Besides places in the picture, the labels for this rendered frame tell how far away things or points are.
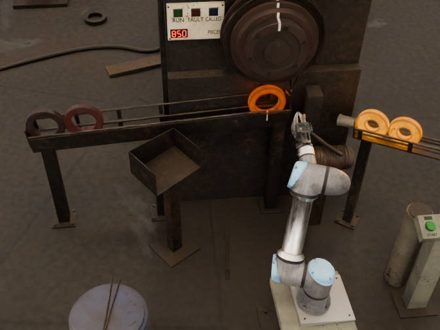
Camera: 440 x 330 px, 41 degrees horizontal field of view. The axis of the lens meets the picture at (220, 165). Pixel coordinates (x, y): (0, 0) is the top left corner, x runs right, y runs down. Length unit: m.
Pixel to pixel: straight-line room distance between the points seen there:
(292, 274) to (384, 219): 1.14
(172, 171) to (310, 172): 0.73
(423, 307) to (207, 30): 1.72
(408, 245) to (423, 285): 0.20
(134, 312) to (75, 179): 1.37
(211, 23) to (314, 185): 0.91
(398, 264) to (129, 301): 1.35
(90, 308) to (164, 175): 0.69
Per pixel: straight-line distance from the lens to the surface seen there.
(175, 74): 2.93
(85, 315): 2.55
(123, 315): 2.53
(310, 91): 2.98
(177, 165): 2.82
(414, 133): 2.95
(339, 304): 2.73
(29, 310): 3.15
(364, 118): 2.98
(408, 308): 3.18
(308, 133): 2.78
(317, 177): 2.38
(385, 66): 4.75
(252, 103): 2.94
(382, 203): 3.62
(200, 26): 2.80
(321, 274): 2.52
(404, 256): 3.06
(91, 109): 2.93
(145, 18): 5.15
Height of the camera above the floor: 2.55
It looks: 44 degrees down
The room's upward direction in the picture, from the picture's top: 1 degrees clockwise
